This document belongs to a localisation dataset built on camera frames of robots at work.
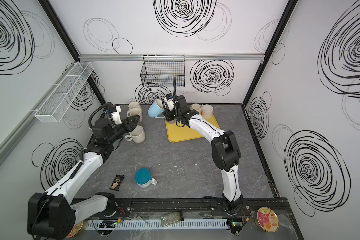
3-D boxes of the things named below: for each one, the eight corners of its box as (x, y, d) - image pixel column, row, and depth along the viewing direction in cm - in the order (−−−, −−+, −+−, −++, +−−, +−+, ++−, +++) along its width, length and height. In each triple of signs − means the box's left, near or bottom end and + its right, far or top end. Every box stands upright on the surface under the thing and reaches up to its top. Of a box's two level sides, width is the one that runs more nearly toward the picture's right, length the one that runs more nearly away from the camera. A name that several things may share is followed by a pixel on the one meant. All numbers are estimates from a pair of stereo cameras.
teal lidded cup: (140, 191, 81) (137, 187, 74) (136, 177, 86) (132, 171, 79) (156, 184, 84) (154, 179, 77) (151, 170, 89) (149, 164, 82)
